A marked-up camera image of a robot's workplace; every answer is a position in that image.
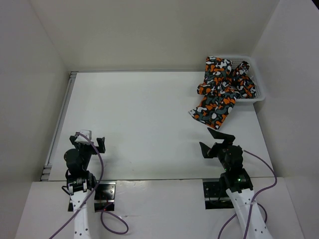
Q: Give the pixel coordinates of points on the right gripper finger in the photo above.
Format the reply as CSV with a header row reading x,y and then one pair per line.
x,y
206,150
227,138

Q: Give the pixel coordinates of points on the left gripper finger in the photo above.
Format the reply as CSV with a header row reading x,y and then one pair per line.
x,y
101,145
72,139

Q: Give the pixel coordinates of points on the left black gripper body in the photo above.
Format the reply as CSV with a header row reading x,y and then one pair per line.
x,y
86,151

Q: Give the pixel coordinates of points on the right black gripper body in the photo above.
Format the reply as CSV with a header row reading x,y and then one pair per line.
x,y
220,153

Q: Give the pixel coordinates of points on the orange camouflage shorts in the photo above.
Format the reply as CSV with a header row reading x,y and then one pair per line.
x,y
221,88

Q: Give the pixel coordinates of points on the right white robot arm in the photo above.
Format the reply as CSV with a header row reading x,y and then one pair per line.
x,y
237,184

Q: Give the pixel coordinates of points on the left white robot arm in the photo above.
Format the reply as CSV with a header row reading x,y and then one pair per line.
x,y
81,183

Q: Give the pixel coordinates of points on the white perforated plastic basket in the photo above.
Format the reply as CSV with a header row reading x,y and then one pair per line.
x,y
253,73

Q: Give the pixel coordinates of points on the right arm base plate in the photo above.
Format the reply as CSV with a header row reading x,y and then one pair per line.
x,y
215,196

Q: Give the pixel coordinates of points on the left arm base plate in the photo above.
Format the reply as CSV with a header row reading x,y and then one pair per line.
x,y
103,195

